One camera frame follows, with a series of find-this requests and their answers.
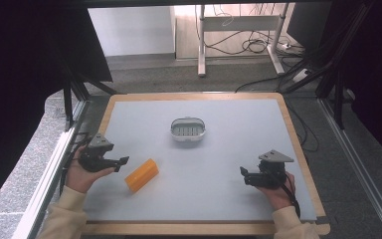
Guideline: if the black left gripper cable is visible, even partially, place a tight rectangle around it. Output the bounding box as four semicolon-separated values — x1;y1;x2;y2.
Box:
59;132;92;195

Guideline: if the white soap dish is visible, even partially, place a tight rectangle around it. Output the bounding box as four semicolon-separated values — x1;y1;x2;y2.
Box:
169;117;207;143

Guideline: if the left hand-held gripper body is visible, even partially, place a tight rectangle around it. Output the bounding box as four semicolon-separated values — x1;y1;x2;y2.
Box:
78;132;115;173

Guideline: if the white power strip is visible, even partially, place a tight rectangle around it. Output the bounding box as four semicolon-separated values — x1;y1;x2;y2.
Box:
292;68;310;83

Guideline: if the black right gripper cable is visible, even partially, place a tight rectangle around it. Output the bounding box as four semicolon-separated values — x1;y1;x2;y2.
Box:
280;172;301;219

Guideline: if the black cable beside table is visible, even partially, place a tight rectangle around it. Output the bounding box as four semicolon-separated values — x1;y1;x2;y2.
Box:
284;99;320;153

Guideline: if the pale grey table mat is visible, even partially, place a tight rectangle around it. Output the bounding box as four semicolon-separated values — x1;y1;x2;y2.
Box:
83;98;318;223

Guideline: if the black metal stand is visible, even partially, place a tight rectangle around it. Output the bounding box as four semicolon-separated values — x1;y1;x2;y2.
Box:
61;63;117;131
280;1;376;130

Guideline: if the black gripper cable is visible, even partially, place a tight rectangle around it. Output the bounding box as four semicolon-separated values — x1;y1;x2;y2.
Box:
59;132;92;195
280;172;301;219

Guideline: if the orange sponge block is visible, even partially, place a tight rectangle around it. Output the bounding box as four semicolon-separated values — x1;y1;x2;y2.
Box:
124;157;160;193

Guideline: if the white desk frame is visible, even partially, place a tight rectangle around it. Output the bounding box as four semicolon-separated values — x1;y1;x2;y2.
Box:
197;3;289;78

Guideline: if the black curtain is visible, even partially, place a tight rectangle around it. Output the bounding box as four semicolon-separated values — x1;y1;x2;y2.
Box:
286;0;382;170
0;0;113;217

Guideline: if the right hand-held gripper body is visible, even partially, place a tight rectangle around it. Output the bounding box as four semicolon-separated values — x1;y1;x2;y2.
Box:
249;149;294;190

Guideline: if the person's left hand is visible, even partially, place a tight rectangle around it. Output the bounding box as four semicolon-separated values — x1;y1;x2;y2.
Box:
65;155;116;194

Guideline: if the tangle of black floor cables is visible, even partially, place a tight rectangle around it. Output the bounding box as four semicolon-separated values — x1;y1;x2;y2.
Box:
205;29;307;58

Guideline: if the person's right hand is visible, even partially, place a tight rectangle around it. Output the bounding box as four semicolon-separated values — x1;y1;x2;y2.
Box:
257;172;296;211

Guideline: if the aluminium frame rail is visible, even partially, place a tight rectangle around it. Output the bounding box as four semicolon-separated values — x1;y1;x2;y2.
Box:
317;98;382;239
12;99;93;239

